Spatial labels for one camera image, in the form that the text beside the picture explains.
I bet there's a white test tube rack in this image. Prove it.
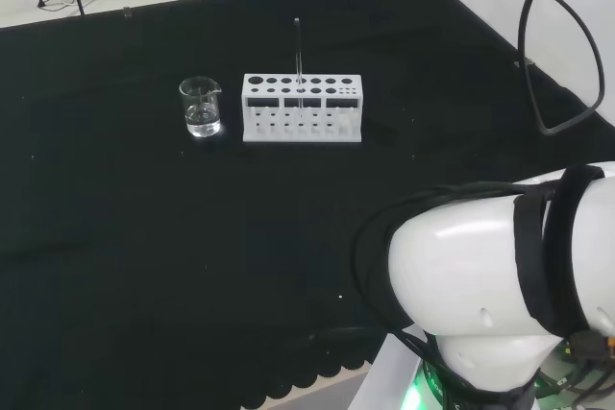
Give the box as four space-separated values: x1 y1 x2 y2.
242 73 363 144

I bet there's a pale board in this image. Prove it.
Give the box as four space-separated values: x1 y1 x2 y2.
355 331 433 410

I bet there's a black bench cloth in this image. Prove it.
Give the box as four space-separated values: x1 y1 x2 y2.
0 0 615 410

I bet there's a clear glass beaker with water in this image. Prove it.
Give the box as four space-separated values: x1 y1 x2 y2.
178 76 223 138

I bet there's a thick black cable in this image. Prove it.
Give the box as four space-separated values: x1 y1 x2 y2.
460 0 604 137

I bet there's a clear glass rod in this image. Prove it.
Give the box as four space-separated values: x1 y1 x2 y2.
293 17 306 116

